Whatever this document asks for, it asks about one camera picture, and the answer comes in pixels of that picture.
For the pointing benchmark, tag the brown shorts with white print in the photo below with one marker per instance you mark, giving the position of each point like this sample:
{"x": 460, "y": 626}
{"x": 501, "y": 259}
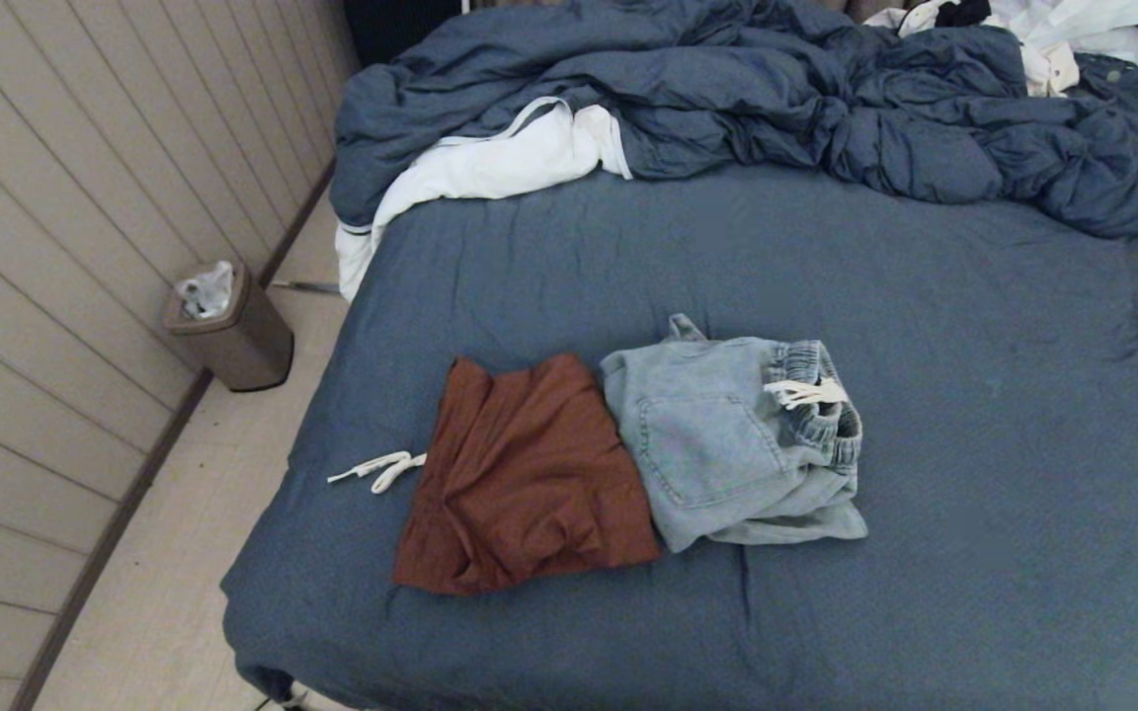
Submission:
{"x": 529, "y": 484}

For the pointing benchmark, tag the light blue denim shorts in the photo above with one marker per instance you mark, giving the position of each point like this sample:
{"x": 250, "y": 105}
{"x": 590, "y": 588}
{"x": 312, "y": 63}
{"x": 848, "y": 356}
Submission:
{"x": 717, "y": 444}

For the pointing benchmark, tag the white clothes pile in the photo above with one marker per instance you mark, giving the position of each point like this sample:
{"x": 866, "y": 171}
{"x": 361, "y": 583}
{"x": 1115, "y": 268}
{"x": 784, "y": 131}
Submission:
{"x": 1073, "y": 30}

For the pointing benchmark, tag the crumpled blue duvet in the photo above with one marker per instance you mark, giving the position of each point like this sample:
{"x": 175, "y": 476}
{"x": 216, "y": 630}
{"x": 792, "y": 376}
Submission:
{"x": 727, "y": 79}

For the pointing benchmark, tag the brown trash bin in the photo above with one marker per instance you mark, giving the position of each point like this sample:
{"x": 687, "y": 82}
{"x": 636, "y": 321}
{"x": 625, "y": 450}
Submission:
{"x": 243, "y": 346}

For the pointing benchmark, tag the clear plastic bag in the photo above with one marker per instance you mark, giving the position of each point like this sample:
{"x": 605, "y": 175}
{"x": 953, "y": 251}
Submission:
{"x": 208, "y": 294}

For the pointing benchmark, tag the black furniture panel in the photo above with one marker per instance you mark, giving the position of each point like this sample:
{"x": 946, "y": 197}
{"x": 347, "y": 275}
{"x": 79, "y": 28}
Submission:
{"x": 391, "y": 25}

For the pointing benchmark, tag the bed with blue sheet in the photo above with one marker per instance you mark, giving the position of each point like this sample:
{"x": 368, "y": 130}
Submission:
{"x": 974, "y": 296}

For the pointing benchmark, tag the black garment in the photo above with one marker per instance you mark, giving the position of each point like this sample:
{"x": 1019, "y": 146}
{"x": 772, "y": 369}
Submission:
{"x": 964, "y": 12}

